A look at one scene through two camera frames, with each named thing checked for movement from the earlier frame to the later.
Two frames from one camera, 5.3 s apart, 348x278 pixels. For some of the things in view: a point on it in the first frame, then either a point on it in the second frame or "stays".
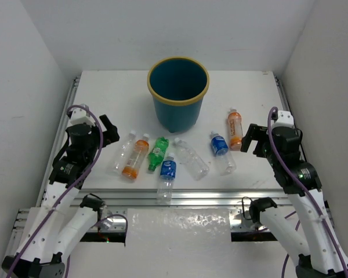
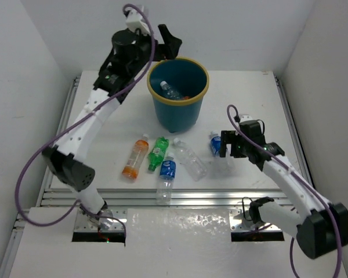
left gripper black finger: [112, 134] to [171, 43]
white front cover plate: [207, 227] stays
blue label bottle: [167, 175] stays
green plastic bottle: [158, 153] stays
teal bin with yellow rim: [177, 85] stays
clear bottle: [121, 153] to [170, 92]
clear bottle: [199, 169] stays
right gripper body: [265, 146] to [238, 147]
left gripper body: [105, 132] to [165, 46]
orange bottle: [141, 147] stays
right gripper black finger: [254, 132] to [227, 136]
